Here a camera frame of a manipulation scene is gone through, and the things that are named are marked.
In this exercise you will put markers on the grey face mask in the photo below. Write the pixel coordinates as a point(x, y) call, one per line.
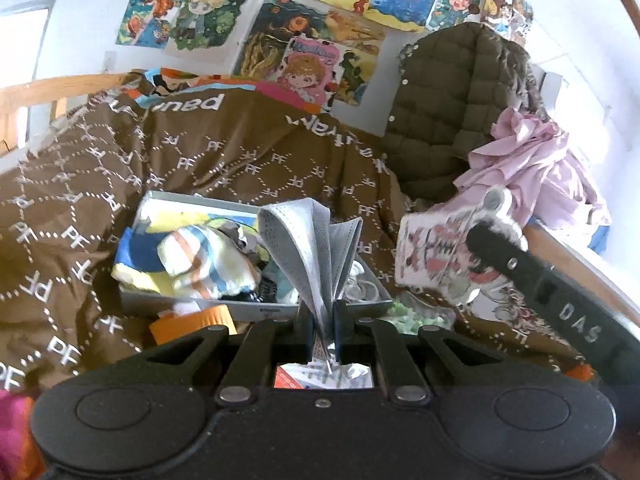
point(300, 250)

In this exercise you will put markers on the pink cloth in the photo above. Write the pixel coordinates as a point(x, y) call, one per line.
point(550, 160)

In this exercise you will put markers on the brown-hair figure wall poster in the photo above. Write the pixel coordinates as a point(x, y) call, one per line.
point(305, 72)

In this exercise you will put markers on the striped cloth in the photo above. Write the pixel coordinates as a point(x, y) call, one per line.
point(200, 260)

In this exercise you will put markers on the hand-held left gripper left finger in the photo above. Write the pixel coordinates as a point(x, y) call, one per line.
point(303, 332)

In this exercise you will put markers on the blonde figure wall poster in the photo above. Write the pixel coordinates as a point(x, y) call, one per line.
point(200, 5)

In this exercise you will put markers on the glass jar of green paper stars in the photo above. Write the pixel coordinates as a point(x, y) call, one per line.
point(420, 317)

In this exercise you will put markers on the olive quilted jacket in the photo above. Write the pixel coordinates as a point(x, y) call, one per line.
point(440, 110)

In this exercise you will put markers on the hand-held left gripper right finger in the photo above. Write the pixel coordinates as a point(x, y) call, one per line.
point(343, 332)

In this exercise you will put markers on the floral sheet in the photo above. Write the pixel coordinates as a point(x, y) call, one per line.
point(505, 306)

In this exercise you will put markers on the red-hair figure wall poster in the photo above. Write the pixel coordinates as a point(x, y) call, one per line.
point(457, 0)

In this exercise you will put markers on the dark orange wall poster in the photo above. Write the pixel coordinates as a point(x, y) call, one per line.
point(280, 25)

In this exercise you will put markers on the light blue cloth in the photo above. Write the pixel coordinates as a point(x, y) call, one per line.
point(600, 238)

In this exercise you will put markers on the dinosaur wall poster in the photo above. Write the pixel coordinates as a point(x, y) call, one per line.
point(357, 75)

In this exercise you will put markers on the pink printed fuzzy pouch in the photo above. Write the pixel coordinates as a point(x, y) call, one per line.
point(430, 255)

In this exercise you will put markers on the white grey cloth bundle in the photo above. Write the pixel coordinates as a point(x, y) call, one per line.
point(362, 285)

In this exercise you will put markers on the black white patterned cloth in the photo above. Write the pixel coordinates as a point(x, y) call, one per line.
point(267, 287)

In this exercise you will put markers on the yellow blue cartoon cloth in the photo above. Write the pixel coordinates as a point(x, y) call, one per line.
point(140, 255)

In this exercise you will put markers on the red white packet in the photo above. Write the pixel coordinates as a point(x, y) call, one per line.
point(320, 376)

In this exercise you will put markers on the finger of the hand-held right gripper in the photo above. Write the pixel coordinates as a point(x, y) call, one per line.
point(500, 255)

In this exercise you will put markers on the window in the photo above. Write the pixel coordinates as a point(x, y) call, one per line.
point(20, 30)

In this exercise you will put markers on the small figure wall poster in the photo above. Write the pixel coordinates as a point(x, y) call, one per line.
point(505, 10)

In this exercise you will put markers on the grey box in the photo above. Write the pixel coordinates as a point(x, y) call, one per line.
point(145, 303)

